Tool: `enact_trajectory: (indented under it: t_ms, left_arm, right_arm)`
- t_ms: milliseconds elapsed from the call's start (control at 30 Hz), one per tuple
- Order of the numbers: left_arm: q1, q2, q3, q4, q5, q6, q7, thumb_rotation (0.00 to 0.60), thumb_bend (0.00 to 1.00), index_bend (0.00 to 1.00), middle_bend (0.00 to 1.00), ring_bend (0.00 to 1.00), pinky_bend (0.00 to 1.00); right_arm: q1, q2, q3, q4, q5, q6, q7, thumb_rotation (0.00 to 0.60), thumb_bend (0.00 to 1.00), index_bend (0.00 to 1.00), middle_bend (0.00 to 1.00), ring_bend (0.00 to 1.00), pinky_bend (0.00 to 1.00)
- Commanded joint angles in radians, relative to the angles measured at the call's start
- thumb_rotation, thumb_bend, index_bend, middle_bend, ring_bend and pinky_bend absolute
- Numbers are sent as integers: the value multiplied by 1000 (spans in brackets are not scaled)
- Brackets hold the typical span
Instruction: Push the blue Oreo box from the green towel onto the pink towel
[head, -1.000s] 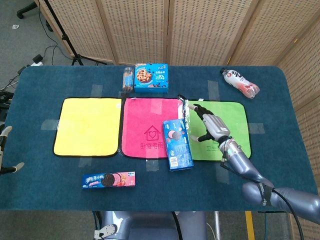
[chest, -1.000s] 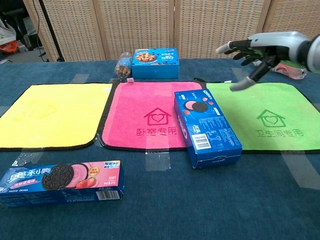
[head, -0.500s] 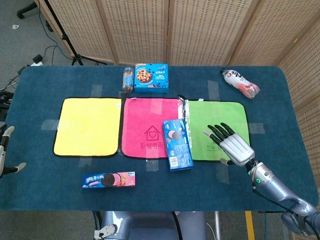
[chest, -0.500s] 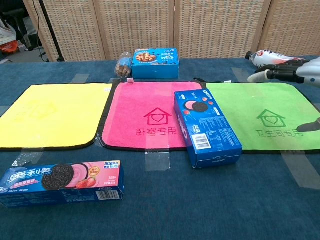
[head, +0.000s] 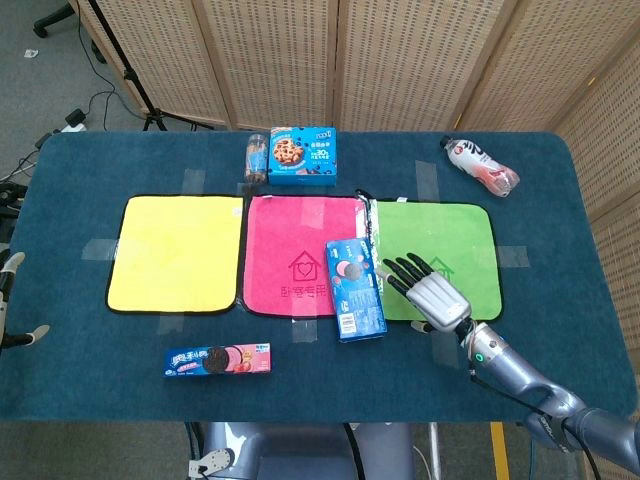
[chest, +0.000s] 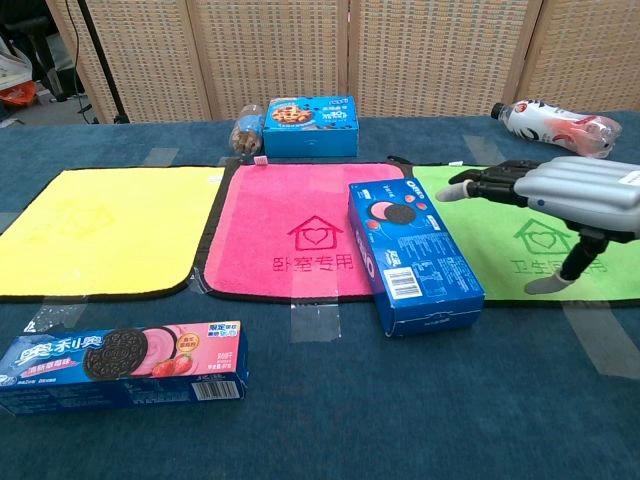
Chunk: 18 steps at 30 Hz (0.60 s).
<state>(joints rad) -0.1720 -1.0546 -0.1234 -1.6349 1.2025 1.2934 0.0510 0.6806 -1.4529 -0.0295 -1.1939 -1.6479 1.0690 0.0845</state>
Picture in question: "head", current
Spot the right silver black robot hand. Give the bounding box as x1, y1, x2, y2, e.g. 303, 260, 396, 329
374, 252, 474, 335

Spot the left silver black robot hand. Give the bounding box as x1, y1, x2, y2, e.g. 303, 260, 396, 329
0, 251, 52, 352

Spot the blue Oreo box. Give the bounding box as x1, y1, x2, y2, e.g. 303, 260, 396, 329
324, 237, 389, 345

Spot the blue chocolate chip cookie box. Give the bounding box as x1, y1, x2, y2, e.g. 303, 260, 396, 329
267, 126, 339, 188

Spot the pink Oreo pack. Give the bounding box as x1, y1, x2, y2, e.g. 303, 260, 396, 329
163, 342, 274, 380

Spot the clear tape patch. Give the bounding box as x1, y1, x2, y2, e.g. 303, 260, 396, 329
415, 160, 442, 202
156, 313, 189, 337
181, 168, 207, 194
291, 318, 319, 344
430, 329, 460, 369
497, 245, 531, 269
80, 238, 119, 262

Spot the black equipment beside table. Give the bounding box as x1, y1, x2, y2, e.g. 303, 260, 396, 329
0, 181, 29, 242

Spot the green microfiber cloth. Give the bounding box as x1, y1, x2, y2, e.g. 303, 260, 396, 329
372, 199, 504, 324

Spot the long clear plastic tape strip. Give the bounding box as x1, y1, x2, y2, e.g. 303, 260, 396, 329
353, 188, 383, 307

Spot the silver table leg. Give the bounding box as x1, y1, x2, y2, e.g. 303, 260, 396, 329
428, 422, 442, 480

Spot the white pink drink bottle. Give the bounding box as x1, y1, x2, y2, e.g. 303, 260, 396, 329
439, 134, 521, 200

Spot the blue felt table cover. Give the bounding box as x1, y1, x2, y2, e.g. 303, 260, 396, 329
0, 130, 626, 424

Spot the white power strip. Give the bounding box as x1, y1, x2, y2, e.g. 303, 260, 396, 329
59, 108, 89, 134

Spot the yellow microfiber cloth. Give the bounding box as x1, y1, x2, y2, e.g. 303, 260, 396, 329
105, 194, 245, 316

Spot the pink microfiber cloth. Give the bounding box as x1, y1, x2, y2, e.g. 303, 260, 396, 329
241, 193, 374, 319

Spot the grey robot torso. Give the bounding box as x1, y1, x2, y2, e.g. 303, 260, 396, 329
187, 422, 416, 480

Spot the black tripod stand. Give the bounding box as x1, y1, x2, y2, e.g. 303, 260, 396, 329
87, 0, 216, 133

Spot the clear cylindrical snack jar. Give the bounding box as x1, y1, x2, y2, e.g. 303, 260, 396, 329
243, 132, 271, 186

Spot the black office chair base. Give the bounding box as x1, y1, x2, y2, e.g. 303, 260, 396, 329
32, 0, 77, 39

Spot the black floor cable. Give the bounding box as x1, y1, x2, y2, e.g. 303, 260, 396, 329
76, 9, 147, 126

